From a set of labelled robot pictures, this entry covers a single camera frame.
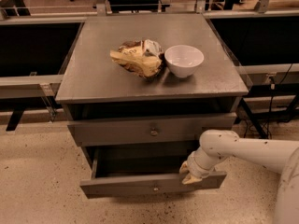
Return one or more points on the metal rail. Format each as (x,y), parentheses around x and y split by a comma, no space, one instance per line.
(286,73)
(29,87)

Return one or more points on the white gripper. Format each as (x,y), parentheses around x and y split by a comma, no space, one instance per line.
(195,168)

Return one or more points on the white ceramic bowl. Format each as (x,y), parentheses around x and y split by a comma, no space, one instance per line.
(183,60)

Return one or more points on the right metal rail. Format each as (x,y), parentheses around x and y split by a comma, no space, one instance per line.
(286,73)

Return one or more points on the grey top drawer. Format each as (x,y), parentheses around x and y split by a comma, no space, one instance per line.
(138,130)

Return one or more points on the grey three-drawer cabinet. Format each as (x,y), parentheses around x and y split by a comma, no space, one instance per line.
(94,87)

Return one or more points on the grey drawer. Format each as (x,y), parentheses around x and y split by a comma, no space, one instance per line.
(138,130)
(120,172)

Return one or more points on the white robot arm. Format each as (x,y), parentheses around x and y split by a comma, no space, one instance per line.
(279,156)

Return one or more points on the crumpled yellow chip bag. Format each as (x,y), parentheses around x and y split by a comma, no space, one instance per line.
(144,58)

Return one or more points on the left metal rail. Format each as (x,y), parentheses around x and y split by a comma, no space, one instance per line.
(29,87)

